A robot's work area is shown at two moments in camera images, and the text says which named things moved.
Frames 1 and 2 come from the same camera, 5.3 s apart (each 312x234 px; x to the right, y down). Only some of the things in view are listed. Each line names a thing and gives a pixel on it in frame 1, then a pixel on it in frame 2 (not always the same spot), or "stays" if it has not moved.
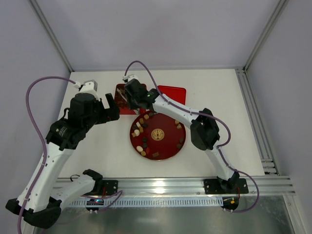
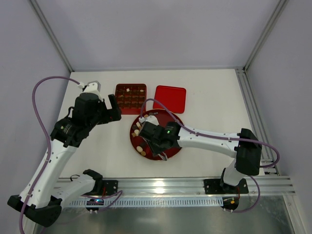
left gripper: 106,111 stays
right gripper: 131,98 → 153,145
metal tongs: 137,110 → 164,157
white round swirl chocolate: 139,148 stays
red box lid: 177,94 stays
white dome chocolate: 137,131 stays
